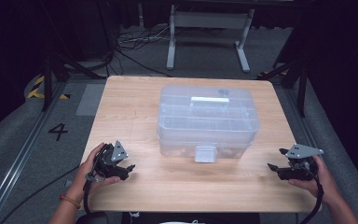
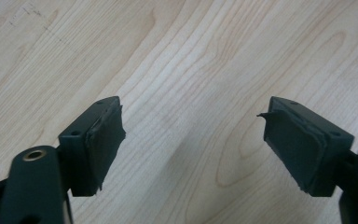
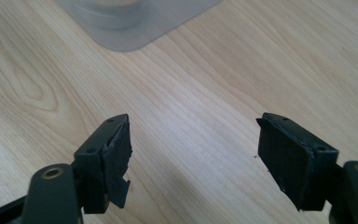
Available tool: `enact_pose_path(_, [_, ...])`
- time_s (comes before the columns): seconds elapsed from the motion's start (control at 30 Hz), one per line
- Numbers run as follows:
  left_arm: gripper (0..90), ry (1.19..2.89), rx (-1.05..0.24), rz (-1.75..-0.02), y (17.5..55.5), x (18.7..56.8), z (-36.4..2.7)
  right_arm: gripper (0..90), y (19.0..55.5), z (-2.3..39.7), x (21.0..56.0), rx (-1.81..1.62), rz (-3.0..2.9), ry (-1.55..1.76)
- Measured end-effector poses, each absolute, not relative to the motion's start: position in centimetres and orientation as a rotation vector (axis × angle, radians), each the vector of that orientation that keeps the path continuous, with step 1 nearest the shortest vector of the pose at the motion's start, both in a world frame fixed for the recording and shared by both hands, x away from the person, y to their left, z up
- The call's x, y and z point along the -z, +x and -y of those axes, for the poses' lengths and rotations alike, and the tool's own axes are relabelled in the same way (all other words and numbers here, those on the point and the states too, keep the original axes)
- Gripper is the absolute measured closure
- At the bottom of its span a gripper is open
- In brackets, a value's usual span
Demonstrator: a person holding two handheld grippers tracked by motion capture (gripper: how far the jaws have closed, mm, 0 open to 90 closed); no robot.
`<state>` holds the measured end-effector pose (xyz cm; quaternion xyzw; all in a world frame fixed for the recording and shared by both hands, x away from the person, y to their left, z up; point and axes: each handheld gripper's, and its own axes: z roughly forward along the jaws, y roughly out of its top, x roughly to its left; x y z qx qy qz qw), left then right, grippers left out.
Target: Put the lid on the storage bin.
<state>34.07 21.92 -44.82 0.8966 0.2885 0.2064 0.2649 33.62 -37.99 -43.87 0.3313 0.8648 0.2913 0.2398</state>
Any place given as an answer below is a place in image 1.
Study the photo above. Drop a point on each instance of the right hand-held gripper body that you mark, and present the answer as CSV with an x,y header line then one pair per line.
x,y
301,169

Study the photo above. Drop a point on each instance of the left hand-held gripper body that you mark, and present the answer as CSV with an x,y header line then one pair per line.
x,y
105,165

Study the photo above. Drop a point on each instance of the clear plastic storage box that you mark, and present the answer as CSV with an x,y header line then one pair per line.
x,y
208,124

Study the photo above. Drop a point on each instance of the person's left hand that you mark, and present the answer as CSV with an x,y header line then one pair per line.
x,y
82,180

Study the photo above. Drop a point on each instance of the person's right hand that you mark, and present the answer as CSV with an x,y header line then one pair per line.
x,y
326,186

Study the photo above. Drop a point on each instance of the black tripod stand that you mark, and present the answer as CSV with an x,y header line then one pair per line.
x,y
301,90
48,81

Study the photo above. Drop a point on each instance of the grey metal stand frame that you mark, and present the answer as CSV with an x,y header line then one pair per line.
x,y
209,20

